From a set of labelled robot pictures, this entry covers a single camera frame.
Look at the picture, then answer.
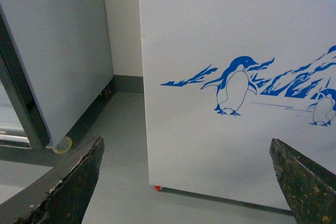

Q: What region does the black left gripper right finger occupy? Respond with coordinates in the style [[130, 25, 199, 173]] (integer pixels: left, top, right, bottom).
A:
[[269, 138, 335, 223]]

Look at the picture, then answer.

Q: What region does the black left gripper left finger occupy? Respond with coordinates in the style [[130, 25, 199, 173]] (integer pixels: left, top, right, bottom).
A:
[[1, 136, 104, 223]]

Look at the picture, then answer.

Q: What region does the grey upright display fridge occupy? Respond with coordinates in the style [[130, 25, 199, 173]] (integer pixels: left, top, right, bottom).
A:
[[1, 0, 113, 148]]

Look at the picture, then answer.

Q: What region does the white chest freezer blue rim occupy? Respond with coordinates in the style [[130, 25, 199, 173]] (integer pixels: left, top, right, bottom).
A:
[[139, 0, 335, 209]]

